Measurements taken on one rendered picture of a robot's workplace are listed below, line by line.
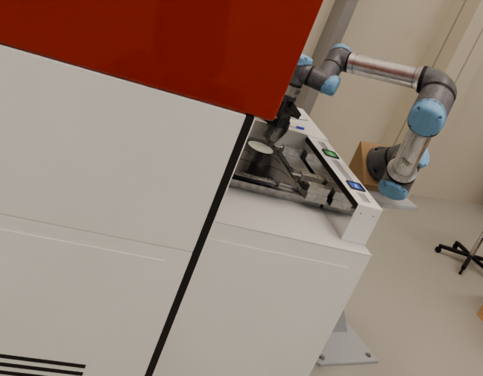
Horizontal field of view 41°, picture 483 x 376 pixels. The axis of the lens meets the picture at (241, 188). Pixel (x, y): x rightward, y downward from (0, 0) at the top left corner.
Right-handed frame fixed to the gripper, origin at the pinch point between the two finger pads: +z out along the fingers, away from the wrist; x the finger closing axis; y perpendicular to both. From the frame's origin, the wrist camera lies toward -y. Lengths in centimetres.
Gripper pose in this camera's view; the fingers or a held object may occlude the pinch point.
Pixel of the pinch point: (270, 142)
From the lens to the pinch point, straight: 243.5
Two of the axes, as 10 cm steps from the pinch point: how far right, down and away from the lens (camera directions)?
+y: -5.5, 1.4, -8.2
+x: 7.6, 5.0, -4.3
